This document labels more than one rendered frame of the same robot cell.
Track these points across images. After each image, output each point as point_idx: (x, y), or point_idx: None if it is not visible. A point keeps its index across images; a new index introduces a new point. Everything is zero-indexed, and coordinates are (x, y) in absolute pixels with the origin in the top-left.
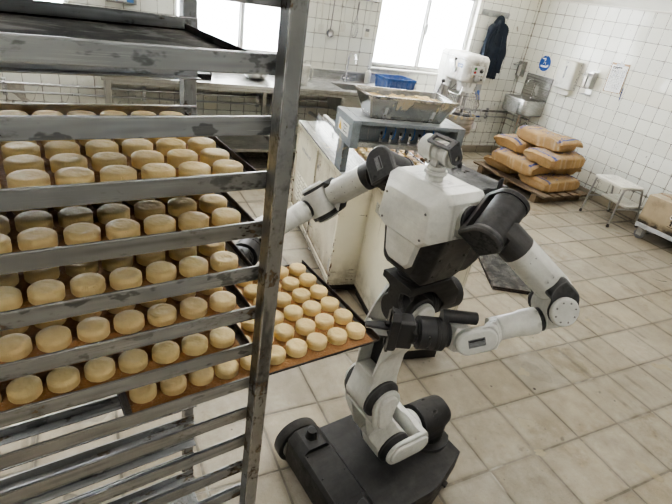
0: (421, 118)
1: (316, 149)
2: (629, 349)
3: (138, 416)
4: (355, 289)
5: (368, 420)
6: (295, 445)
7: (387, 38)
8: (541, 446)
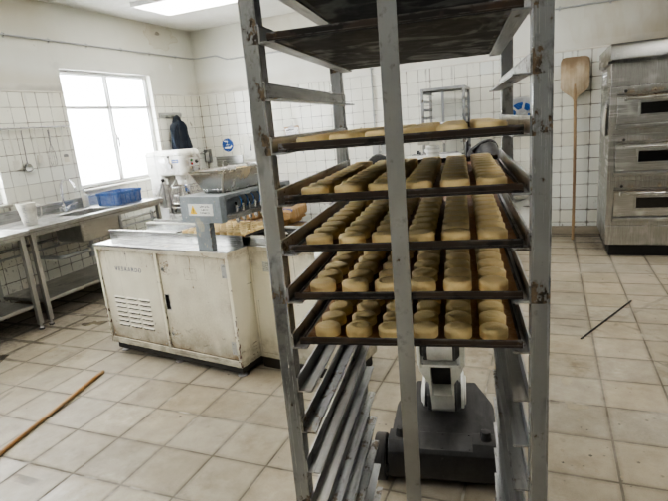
0: (255, 181)
1: (150, 254)
2: None
3: None
4: (259, 363)
5: (454, 366)
6: (398, 448)
7: (85, 159)
8: (487, 364)
